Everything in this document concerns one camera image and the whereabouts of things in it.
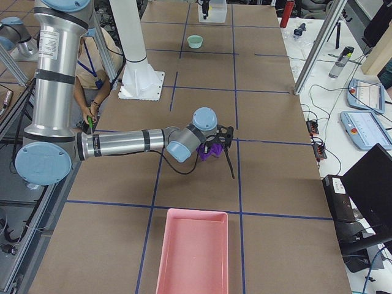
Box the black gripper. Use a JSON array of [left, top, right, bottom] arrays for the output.
[[198, 0, 209, 19], [203, 137, 219, 154]]

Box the purple cloth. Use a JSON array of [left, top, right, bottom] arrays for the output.
[[197, 143, 223, 161]]

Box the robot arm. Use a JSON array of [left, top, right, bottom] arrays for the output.
[[1, 1, 111, 74], [15, 1, 218, 186]]

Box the clear plastic storage box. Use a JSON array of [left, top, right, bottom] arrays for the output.
[[197, 0, 227, 23]]

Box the black computer box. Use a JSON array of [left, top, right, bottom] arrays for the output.
[[322, 175, 363, 223]]

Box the pale green bowl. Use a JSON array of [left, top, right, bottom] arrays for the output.
[[187, 35, 203, 49]]

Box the red bottle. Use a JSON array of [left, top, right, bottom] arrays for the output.
[[280, 0, 295, 28]]

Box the black power strip left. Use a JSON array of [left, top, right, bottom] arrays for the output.
[[306, 120, 319, 137]]

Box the black power strip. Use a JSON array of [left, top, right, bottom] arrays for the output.
[[312, 141, 327, 162], [306, 120, 319, 137]]

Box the black power strip right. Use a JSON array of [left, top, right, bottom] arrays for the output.
[[312, 141, 327, 162]]

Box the pink plastic tray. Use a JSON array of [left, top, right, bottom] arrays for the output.
[[156, 208, 229, 293]]

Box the green screwdriver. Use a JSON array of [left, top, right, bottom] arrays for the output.
[[88, 116, 94, 134]]

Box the seated person beige shirt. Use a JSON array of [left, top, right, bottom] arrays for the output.
[[70, 36, 111, 129]]

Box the clear water bottle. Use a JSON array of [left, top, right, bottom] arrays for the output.
[[328, 46, 354, 78]]

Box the teach pendant near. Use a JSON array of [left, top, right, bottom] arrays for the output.
[[340, 110, 391, 151]]

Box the teach pendant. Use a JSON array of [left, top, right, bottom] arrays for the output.
[[347, 78, 385, 115], [340, 110, 391, 151]]

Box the teach pendant far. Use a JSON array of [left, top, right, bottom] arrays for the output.
[[347, 78, 385, 115]]

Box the black monitor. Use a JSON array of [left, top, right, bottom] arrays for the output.
[[341, 144, 391, 229]]

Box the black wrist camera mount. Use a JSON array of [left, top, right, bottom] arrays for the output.
[[216, 124, 234, 148]]

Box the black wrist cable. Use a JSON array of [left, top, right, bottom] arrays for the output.
[[159, 146, 236, 179]]

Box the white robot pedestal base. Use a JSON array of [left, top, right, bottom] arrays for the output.
[[110, 0, 165, 101]]

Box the aluminium frame post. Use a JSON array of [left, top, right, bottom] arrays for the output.
[[293, 0, 347, 95]]

